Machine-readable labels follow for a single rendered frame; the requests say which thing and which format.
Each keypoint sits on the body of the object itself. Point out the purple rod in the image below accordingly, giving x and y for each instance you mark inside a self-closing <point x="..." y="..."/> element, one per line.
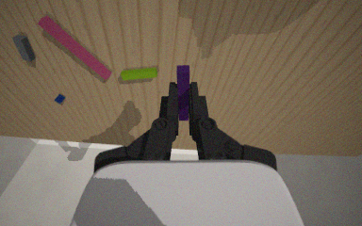
<point x="183" y="91"/>

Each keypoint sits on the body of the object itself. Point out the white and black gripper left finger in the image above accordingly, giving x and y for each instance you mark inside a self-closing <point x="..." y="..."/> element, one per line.
<point x="156" y="143"/>

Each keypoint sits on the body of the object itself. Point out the grey rod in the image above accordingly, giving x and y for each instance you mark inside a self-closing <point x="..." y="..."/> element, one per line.
<point x="24" y="47"/>

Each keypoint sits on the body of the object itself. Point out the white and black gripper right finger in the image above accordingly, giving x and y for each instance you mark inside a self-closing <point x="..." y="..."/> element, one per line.
<point x="214" y="144"/>

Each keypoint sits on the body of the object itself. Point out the lime green rod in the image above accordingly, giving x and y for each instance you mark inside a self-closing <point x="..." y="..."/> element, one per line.
<point x="139" y="74"/>

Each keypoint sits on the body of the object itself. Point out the pink rod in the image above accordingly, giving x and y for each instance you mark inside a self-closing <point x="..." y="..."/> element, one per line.
<point x="65" y="39"/>

